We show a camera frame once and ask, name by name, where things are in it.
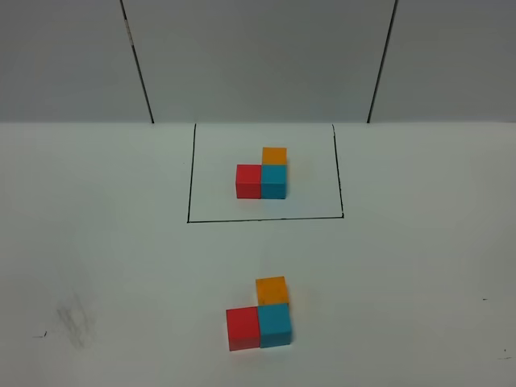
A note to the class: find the red template cube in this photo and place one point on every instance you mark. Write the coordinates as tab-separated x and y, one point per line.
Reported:
248	181

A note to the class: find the blue template cube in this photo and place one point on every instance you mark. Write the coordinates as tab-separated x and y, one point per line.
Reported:
273	181

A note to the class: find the orange template cube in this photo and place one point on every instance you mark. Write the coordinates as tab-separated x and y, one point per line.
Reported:
274	156

